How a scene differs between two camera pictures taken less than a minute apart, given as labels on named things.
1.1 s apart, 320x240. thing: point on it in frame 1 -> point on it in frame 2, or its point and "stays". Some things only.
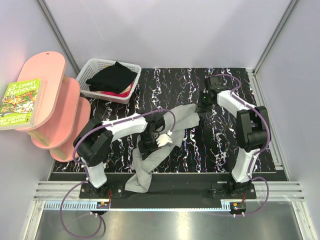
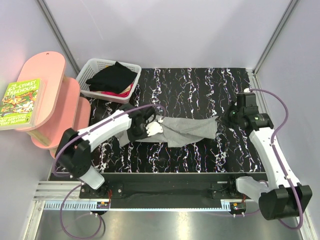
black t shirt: [114, 79] stays
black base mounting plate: [171, 187] stays
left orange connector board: [103, 205] stays
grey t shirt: [176, 119] -> [177, 130]
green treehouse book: [20, 107] stays
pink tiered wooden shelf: [62, 111] stays
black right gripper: [200, 107] -> [224, 119]
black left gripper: [144, 151] -> [132, 138]
